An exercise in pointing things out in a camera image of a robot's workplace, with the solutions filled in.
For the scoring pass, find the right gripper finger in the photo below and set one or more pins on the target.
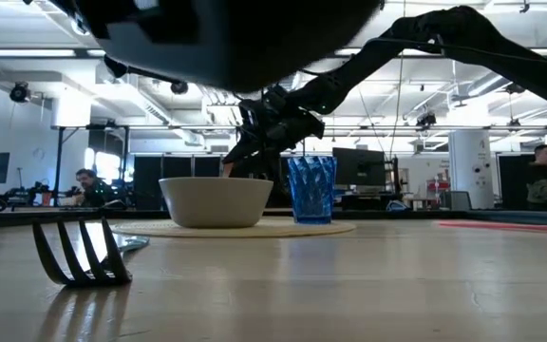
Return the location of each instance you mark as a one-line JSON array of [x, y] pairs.
[[259, 167], [250, 151]]

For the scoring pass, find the white bowl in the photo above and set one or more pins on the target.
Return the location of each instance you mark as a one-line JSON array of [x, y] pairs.
[[216, 204]]

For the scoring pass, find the blue faceted plastic cup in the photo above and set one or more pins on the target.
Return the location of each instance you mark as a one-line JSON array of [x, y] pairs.
[[311, 190]]

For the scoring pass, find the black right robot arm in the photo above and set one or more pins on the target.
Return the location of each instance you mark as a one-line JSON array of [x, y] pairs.
[[492, 47]]

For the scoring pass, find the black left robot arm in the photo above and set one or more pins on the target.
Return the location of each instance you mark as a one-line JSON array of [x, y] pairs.
[[235, 47]]

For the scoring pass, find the round woven straw placemat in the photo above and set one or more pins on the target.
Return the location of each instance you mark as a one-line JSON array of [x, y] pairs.
[[302, 229]]

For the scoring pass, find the black monitor screen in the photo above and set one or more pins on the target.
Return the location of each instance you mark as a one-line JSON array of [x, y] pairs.
[[359, 166]]

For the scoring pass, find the black ceiling spotlight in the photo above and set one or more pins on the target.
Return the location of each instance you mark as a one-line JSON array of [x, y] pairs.
[[179, 88], [426, 121], [20, 92]]

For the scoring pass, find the white round column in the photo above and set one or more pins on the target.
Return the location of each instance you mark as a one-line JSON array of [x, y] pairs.
[[470, 166]]

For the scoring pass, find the grey box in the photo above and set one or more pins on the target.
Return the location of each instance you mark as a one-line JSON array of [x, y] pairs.
[[460, 201]]

